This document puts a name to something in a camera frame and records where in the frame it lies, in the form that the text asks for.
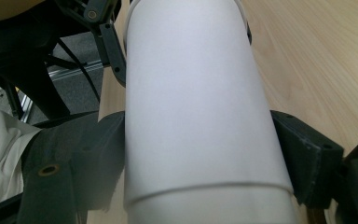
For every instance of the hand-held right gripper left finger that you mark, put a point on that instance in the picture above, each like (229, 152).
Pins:
(101, 155)

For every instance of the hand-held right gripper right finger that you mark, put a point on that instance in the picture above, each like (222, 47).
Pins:
(310, 161)

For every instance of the white plate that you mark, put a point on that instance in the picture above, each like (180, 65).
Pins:
(192, 109)

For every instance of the white paper cup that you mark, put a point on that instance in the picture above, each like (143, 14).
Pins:
(211, 207)

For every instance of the black metal stand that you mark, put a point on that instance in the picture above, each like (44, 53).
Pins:
(43, 93)

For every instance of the white cloth garment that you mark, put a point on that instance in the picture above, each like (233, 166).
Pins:
(3, 155)

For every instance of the aluminium rail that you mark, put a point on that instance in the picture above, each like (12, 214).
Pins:
(74, 72)

